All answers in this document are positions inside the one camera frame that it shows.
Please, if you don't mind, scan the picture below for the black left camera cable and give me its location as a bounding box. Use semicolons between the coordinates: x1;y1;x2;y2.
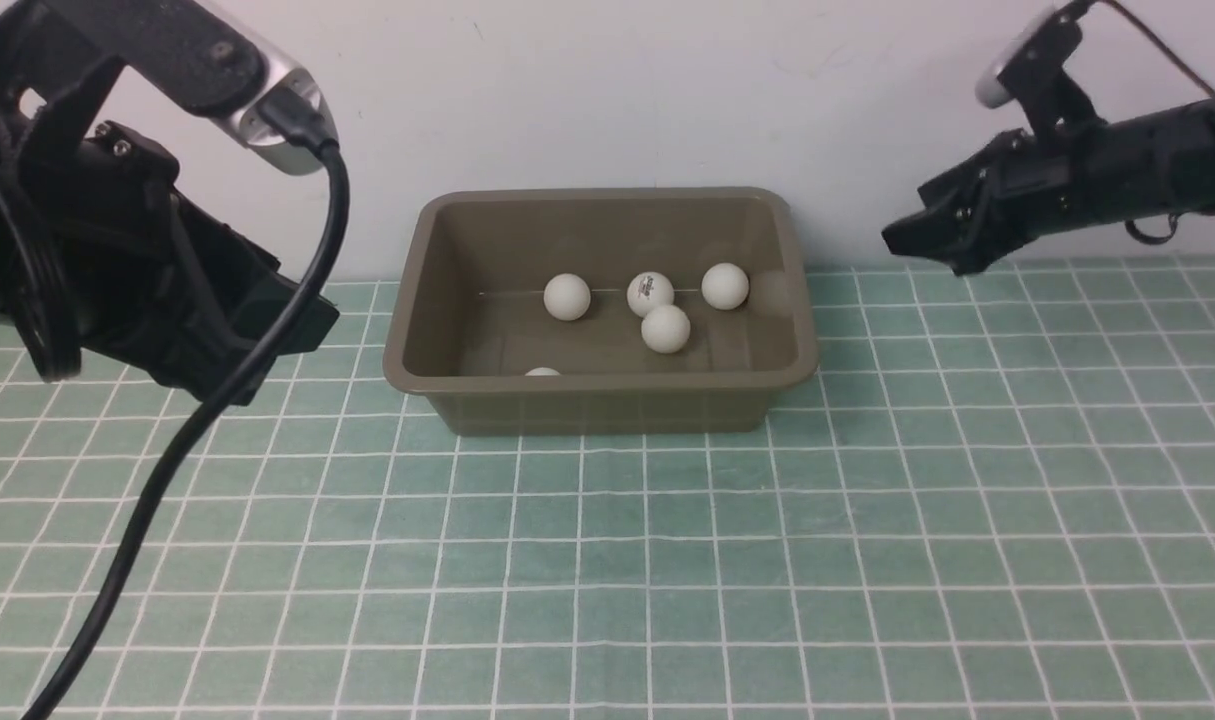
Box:
22;85;354;720

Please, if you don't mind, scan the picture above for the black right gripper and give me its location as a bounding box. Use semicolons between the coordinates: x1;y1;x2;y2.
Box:
882;64;1186;274

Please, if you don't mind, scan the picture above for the white table-tennis ball plain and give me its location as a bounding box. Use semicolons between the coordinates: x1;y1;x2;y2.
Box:
542;273;592;322
700;263;750;311

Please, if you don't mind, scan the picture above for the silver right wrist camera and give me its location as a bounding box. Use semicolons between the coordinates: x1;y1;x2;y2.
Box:
974;5;1083;110

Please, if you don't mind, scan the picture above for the green checkered tablecloth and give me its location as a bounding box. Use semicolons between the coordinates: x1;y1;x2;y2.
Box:
58;256;1215;719

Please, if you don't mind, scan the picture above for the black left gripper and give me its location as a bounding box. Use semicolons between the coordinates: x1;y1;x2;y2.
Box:
0;1;337;401

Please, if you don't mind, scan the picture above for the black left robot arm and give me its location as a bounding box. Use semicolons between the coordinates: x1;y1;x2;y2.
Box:
0;1;337;401

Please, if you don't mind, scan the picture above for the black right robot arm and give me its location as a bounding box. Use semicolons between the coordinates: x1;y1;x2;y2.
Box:
882;1;1215;274

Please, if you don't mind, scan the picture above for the olive plastic bin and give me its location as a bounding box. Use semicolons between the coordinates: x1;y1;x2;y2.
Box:
383;187;819;437

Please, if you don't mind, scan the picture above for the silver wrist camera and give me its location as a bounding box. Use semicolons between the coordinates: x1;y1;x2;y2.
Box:
200;1;338;177
974;5;1083;110

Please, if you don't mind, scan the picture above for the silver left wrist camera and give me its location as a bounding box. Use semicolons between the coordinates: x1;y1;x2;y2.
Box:
200;1;338;177

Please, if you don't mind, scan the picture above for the white table-tennis ball red logo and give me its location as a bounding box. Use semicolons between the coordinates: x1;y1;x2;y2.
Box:
640;304;691;355

